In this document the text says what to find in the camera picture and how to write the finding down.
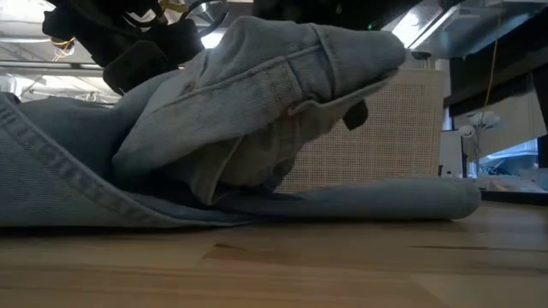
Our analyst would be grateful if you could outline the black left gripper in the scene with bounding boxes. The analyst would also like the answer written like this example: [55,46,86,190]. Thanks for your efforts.
[41,0,206,97]

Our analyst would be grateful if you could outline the light blue denim jeans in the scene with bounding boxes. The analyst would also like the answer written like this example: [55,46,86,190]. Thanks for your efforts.
[0,15,483,228]

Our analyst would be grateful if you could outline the beige rattan cabinet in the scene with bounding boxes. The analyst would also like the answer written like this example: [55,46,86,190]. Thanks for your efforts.
[273,68,444,194]

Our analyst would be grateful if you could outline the white flower lamp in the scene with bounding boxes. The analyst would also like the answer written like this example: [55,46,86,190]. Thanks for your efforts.
[456,110,503,177]

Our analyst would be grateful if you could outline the black beam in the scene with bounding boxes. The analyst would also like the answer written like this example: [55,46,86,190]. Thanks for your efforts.
[444,8,548,169]

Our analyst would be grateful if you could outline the silver ceiling duct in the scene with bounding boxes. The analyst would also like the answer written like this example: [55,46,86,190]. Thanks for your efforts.
[383,0,548,60]

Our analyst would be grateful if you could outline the yellow cable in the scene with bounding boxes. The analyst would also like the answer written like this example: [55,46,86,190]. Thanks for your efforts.
[480,0,503,121]

